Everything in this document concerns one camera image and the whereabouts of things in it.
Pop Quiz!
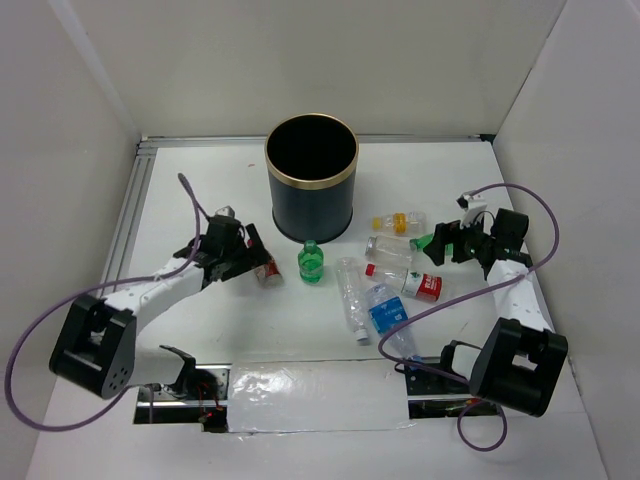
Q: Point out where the clear bottle red white label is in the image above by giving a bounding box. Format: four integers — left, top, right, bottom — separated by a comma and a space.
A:
253, 254, 284, 288

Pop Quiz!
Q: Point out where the shiny white tape sheet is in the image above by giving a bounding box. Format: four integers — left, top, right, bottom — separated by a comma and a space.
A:
227, 360, 411, 434

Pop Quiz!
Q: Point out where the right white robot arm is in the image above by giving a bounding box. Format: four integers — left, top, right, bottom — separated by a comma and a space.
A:
423, 209, 568, 417

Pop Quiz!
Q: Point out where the small bottle yellow cap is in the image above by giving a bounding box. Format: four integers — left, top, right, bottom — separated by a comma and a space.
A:
372, 211, 426, 237

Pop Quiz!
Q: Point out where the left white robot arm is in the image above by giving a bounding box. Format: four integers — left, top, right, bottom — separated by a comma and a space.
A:
49, 214, 269, 399

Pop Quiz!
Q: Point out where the small green plastic bottle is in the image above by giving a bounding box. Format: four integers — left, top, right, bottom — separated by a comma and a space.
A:
297, 240, 324, 285

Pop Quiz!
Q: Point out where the clear bottle blue label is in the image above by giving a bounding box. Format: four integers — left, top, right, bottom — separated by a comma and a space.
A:
365, 283, 421, 362

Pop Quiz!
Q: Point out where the black bin with gold rim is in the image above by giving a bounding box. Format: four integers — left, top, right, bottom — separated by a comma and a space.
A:
264, 113, 359, 244

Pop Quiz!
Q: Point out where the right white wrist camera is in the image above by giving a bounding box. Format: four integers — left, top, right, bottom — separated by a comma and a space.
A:
456, 193, 487, 229

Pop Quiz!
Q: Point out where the green soda bottle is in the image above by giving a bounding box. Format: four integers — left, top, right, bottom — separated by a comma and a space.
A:
409, 234, 434, 252

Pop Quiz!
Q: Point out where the clear jar silver lid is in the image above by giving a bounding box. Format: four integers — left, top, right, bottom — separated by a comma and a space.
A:
365, 235, 413, 267

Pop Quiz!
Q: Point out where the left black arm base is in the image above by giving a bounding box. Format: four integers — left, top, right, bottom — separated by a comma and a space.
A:
133, 345, 231, 433

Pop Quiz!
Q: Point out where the crushed clear bottle white cap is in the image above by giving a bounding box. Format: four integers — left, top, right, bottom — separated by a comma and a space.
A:
335, 257, 370, 346

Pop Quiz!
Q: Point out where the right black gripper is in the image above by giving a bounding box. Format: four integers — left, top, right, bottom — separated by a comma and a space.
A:
423, 212, 496, 266

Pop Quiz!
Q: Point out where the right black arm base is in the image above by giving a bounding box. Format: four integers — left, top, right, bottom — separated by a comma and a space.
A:
394, 340, 498, 420

